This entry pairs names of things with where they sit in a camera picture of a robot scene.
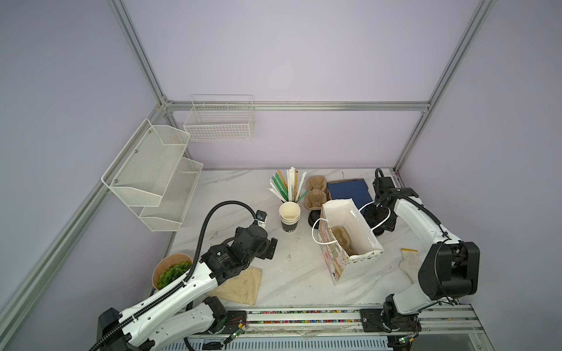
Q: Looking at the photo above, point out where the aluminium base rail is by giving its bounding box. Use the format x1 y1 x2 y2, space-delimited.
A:
120 304 484 341

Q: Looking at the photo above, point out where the brown bowl with greens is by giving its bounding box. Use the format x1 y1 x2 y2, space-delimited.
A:
152 253 193 290

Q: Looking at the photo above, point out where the white mesh shelf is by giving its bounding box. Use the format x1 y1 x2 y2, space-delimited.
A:
101 119 190 207
139 157 203 232

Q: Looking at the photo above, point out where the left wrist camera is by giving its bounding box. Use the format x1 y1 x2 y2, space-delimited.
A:
255 210 267 229

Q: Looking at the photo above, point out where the lower white mesh shelf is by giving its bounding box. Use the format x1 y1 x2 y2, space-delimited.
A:
139 157 203 232

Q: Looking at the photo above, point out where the upper white mesh shelf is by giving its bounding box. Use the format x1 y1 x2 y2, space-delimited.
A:
101 119 190 207

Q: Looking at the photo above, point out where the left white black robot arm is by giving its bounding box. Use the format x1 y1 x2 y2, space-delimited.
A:
92 200 277 350

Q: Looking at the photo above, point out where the white paper gift bag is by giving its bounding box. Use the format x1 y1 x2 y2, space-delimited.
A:
311 199 384 285

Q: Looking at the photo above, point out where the bundle of wrapped straws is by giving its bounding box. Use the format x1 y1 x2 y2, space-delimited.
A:
269 167 310 203

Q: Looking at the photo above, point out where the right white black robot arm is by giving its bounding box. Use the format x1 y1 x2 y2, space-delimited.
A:
359 168 480 333

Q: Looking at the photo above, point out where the single brown pulp cup carrier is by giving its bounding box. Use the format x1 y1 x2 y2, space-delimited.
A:
331 226 358 256

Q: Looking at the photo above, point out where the stack of paper cups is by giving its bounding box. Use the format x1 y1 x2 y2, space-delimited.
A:
279 202 301 233

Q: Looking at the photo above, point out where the black plastic cup lid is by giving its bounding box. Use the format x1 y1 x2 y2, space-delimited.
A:
307 210 321 230

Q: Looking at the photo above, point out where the white wire basket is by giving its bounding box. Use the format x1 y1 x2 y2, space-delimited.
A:
184 94 255 142

